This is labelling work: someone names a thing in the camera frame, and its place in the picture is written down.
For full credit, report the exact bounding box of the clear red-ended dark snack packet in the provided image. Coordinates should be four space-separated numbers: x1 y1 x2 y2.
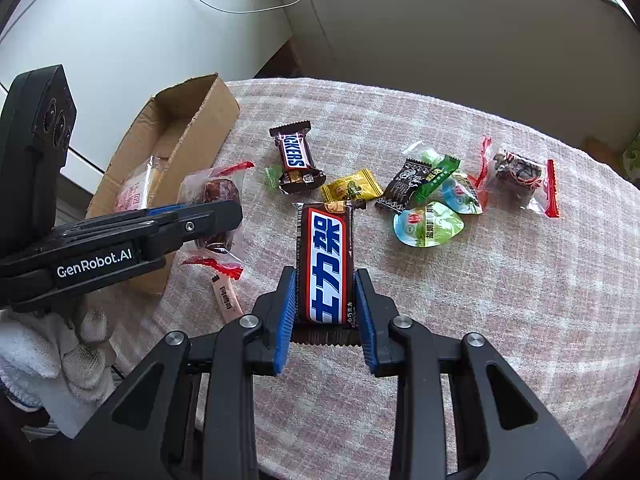
472 136 560 218

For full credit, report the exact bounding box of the large chocolate bar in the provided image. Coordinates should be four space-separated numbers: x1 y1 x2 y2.
291 200 362 346

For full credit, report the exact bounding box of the toast bread packet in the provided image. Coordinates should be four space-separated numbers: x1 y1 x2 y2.
114 156 168 213

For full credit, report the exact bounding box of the green candy packet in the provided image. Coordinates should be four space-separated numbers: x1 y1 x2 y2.
415 154 461 201

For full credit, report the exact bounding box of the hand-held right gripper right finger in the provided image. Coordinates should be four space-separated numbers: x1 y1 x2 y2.
352 268 588 480

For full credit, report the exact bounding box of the person's left hand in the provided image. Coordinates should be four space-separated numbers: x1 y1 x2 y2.
0 300 118 438

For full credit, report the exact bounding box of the blue jelly cup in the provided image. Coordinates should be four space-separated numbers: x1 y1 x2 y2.
442 172 485 215

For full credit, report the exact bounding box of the yellow candy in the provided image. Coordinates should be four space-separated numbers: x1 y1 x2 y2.
320 169 385 204

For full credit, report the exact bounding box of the green printed box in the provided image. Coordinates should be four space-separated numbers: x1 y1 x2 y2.
620 132 640 186

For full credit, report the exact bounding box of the green jelly cup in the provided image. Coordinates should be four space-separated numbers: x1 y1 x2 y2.
393 201 465 248

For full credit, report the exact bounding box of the clear red-ended date packet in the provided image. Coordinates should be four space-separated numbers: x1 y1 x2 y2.
178 161 256 281

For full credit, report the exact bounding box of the cardboard box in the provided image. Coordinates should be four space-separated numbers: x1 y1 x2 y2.
85 72 242 297

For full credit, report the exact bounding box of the clear green candy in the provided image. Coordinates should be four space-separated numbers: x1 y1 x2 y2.
402 141 443 166

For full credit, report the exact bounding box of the pink stick packet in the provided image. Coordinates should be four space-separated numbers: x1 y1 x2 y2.
209 272 244 322

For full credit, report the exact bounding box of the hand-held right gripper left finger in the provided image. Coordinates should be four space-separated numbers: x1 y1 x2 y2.
67 266 298 480

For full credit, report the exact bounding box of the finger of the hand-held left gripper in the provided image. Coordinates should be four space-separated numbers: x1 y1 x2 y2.
144 202 195 217
47 199 244 266

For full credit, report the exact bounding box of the small chocolate bar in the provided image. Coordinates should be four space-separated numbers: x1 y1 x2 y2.
269 120 327 196

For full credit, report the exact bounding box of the black candy packet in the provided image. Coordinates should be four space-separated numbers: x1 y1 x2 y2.
375 158 433 210

